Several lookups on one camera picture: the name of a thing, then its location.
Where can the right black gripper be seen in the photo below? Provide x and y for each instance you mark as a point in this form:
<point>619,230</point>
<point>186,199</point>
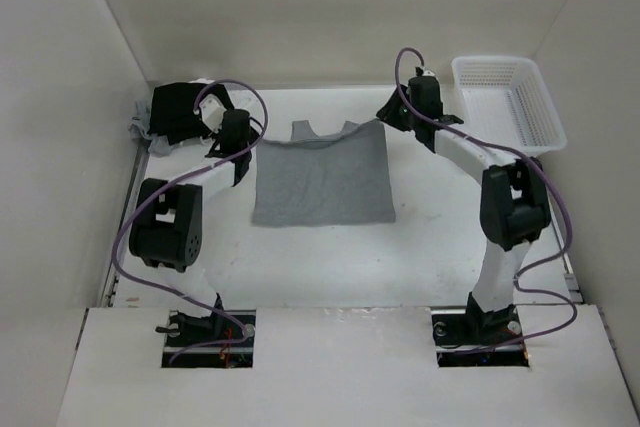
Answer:
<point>388,113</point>

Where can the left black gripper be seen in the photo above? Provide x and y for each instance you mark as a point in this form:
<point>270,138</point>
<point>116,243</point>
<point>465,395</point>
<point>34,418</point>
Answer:
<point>253,137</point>

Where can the grey tank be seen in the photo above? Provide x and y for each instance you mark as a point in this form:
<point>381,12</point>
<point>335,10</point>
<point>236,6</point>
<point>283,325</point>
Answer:
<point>339,179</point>
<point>139,129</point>

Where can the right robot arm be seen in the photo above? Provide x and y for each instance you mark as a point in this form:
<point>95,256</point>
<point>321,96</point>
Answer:
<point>513,211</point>

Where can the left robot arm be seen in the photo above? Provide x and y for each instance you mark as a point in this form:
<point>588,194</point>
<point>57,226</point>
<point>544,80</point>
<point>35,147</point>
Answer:
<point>166,229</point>

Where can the folded white tank top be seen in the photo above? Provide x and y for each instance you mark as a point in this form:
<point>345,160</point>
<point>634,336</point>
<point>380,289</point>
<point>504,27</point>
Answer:
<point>232,97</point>

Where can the folded black tank top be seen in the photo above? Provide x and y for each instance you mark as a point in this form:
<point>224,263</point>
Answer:
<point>172,113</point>

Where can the folded grey tank top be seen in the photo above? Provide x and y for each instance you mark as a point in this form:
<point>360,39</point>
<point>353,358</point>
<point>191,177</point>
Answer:
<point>139,129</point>

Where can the white plastic basket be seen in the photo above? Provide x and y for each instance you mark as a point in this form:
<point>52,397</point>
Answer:
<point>505,101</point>

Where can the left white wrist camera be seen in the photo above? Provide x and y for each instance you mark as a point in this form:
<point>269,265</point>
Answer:
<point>210,111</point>

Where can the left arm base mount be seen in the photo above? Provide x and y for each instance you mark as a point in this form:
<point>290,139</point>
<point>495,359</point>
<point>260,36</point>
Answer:
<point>206,342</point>

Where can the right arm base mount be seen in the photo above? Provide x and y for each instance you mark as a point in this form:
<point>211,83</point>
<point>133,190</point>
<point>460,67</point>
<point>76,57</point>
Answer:
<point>465,339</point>

